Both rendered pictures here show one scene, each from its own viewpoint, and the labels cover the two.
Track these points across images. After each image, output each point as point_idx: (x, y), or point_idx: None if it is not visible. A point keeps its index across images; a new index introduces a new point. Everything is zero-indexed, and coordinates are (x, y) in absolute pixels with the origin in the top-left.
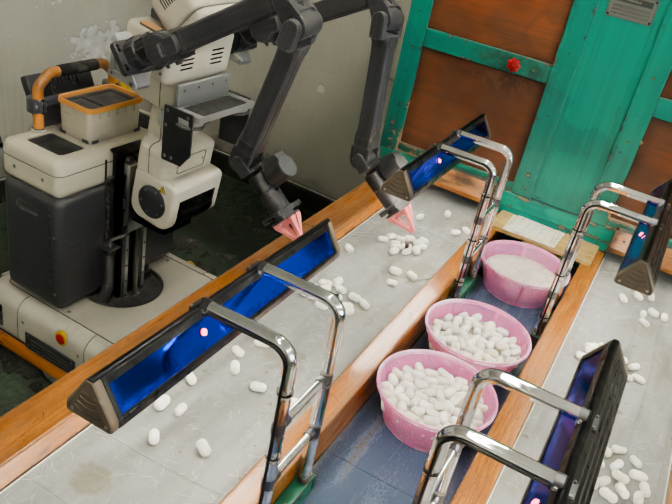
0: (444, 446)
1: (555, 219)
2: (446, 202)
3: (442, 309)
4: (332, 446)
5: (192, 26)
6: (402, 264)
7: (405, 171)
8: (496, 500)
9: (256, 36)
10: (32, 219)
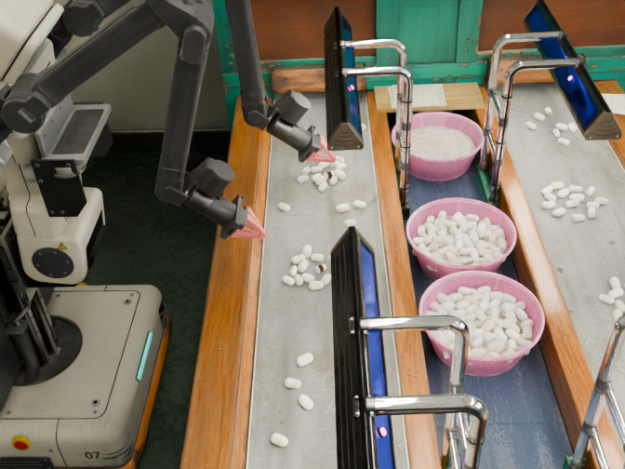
0: None
1: (428, 74)
2: (317, 102)
3: (413, 225)
4: None
5: (56, 73)
6: (339, 196)
7: (348, 122)
8: None
9: (77, 32)
10: None
